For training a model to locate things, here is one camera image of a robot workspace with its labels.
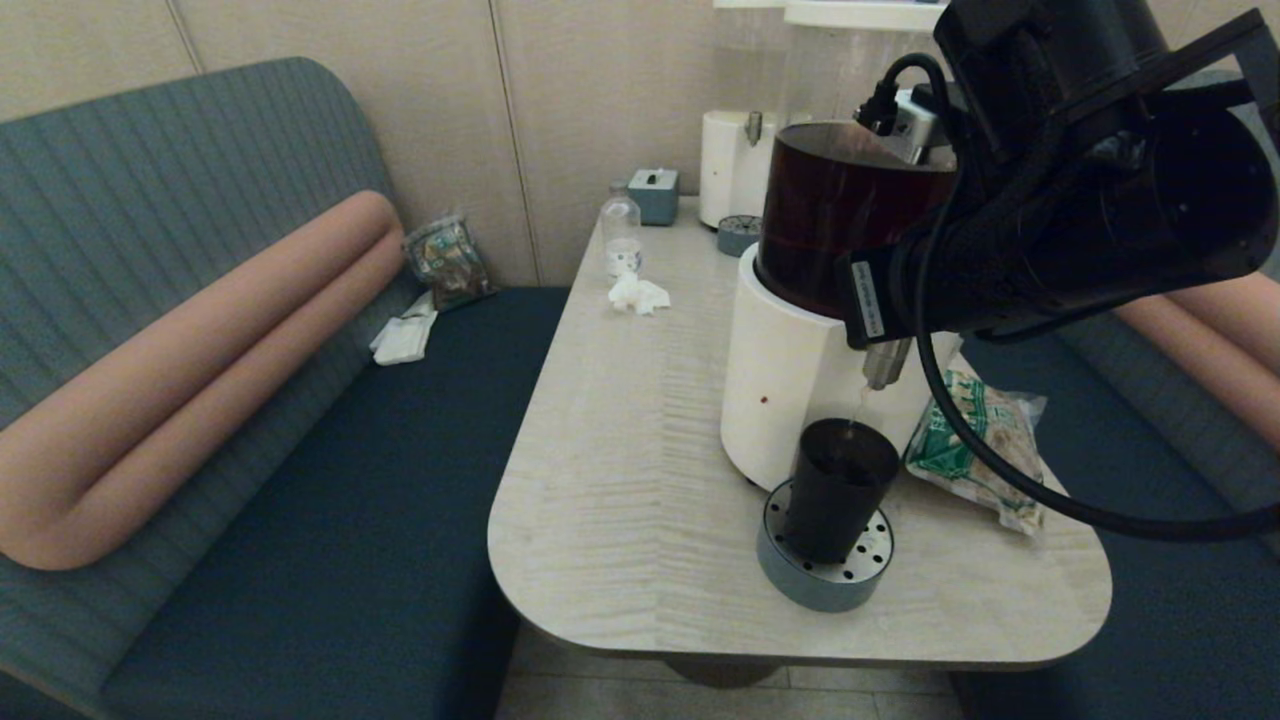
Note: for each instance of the clear water dispenser white base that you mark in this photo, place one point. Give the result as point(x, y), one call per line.
point(730, 170)

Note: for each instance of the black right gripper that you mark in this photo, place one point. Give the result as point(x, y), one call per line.
point(885, 295)

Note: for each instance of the black plastic cup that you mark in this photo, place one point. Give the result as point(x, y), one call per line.
point(838, 490)

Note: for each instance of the pink bolster cushion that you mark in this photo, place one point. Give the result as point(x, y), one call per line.
point(200, 370)
point(1220, 350)

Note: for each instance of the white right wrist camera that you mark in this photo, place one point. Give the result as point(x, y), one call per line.
point(915, 122)

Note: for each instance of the steel dispenser tap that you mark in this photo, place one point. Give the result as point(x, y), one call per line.
point(885, 365)

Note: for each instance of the large dark tea dispenser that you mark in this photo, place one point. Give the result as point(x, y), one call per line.
point(790, 380)

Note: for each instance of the dark green snack bag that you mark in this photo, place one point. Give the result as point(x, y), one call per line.
point(448, 262)

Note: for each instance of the small blue-grey drip tray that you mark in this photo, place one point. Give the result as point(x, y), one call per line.
point(736, 238)

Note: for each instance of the clear plastic bottle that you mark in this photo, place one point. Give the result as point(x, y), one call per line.
point(620, 230)

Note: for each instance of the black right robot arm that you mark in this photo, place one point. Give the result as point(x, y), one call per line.
point(1120, 180)

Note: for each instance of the green grain snack bag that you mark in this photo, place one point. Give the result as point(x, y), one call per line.
point(1000, 440)

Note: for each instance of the white napkin pack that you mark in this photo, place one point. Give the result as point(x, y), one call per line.
point(403, 340)

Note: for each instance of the blue-grey tissue box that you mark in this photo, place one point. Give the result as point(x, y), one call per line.
point(652, 198)

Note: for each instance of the crumpled white tissue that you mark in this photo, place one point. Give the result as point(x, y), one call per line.
point(636, 293)

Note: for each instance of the blue-grey perforated drip tray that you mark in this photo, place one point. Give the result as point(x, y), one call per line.
point(825, 588)

